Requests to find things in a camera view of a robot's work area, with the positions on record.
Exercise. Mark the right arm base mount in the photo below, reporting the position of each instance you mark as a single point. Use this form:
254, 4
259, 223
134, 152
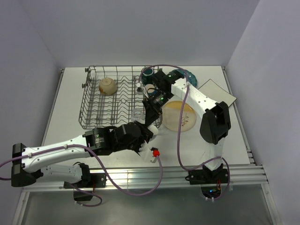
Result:
209, 181

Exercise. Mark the cream yellow plate leaf motif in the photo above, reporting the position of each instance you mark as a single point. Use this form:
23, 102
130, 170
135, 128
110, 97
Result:
171, 115

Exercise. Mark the clear glass mug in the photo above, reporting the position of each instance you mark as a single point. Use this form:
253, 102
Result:
137, 115

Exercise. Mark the white bowl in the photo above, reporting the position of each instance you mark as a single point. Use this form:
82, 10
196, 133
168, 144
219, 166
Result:
152, 128

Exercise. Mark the dark blue mug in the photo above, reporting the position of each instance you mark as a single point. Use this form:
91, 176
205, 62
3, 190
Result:
150, 89

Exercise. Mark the white square plate black rim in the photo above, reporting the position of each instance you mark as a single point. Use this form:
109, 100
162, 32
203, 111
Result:
215, 92

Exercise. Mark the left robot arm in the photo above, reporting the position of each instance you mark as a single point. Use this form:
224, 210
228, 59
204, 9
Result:
44, 162

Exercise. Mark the grey wire dish rack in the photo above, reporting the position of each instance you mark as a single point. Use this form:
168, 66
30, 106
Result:
99, 110

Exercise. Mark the teal scalloped plate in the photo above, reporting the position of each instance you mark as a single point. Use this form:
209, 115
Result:
191, 77

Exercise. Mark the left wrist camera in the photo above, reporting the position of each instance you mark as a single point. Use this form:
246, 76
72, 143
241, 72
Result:
148, 154

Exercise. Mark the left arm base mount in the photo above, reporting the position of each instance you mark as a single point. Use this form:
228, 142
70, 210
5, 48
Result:
96, 180

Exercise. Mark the teal green mug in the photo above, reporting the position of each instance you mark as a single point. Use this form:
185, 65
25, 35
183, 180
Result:
147, 75

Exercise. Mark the aluminium rail frame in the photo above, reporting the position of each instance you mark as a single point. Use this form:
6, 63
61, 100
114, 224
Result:
248, 199

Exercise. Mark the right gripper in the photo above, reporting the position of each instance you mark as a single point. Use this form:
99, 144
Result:
153, 110

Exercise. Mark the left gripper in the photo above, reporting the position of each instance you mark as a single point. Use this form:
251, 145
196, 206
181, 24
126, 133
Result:
146, 135

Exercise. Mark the cream bowl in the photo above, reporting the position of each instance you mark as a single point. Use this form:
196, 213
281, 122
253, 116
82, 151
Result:
107, 86

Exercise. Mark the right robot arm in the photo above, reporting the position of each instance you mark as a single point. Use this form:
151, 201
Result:
215, 117

